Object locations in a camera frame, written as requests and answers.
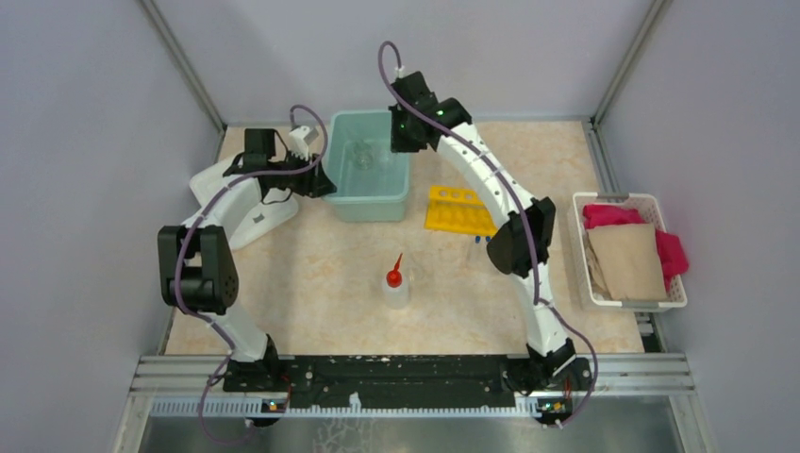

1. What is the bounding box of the red-capped wash bottle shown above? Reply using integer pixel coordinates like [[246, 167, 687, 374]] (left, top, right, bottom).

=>
[[382, 253, 410, 310]]

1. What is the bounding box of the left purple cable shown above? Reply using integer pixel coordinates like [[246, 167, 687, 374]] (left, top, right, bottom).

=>
[[173, 104, 329, 448]]

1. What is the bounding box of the clear glass beaker front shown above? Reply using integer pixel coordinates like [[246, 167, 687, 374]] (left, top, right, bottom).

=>
[[350, 141, 375, 171]]

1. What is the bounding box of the white plastic lid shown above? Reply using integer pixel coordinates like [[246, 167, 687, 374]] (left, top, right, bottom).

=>
[[183, 157, 299, 251]]

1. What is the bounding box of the purple cable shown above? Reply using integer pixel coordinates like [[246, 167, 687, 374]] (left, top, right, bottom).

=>
[[377, 41, 600, 430], [173, 104, 329, 448]]

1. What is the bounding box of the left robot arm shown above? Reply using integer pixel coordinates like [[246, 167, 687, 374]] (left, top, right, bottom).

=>
[[157, 126, 337, 391]]

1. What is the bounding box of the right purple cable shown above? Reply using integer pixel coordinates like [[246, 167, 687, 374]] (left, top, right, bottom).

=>
[[377, 41, 600, 430]]

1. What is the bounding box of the teal plastic bin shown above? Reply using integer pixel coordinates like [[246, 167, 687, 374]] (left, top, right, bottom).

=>
[[322, 110, 410, 223]]

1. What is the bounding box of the white perforated basket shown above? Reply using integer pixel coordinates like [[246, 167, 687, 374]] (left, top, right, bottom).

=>
[[566, 193, 688, 312]]

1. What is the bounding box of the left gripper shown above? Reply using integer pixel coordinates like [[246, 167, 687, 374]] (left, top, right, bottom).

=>
[[269, 147, 338, 198]]

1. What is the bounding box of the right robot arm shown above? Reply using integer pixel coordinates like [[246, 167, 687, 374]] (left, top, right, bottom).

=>
[[385, 72, 576, 389]]

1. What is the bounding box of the clear glass beaker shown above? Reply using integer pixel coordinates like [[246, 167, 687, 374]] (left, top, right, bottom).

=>
[[350, 141, 375, 171], [372, 146, 396, 173]]

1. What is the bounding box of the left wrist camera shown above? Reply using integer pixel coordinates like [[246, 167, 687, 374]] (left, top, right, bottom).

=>
[[289, 126, 319, 160]]

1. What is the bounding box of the yellow test tube rack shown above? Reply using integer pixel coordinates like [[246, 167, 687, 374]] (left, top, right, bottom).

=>
[[424, 185, 498, 238]]

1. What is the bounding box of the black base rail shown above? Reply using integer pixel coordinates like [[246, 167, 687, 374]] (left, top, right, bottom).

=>
[[223, 355, 591, 410]]

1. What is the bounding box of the pink cloth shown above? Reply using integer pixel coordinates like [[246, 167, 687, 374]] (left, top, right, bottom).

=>
[[582, 204, 689, 296]]

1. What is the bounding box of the brown paper bag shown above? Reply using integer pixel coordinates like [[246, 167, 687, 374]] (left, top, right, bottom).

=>
[[587, 224, 668, 301]]

